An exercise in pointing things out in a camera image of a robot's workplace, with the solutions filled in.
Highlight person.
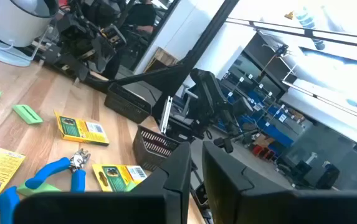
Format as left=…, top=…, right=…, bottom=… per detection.
left=124, top=0, right=158, bottom=35

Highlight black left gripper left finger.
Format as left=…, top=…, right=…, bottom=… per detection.
left=12, top=141, right=193, bottom=224

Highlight blue storage bins shelf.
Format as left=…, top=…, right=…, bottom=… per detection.
left=218, top=71, right=297, bottom=147

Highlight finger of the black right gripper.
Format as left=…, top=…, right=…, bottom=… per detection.
left=90, top=34, right=117, bottom=75
left=56, top=52, right=91, bottom=82

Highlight silver aluminium extrusion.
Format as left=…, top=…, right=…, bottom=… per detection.
left=159, top=95, right=174, bottom=135

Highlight black mesh basket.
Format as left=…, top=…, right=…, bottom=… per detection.
left=131, top=124, right=183, bottom=172
left=103, top=82, right=153, bottom=124

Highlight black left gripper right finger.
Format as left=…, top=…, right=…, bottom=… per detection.
left=201, top=140, right=357, bottom=224

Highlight blue-handled pliers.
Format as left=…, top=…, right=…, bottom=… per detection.
left=0, top=185, right=21, bottom=224
left=24, top=148, right=92, bottom=193

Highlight white desk lamp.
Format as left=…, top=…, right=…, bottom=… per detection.
left=0, top=0, right=60, bottom=68

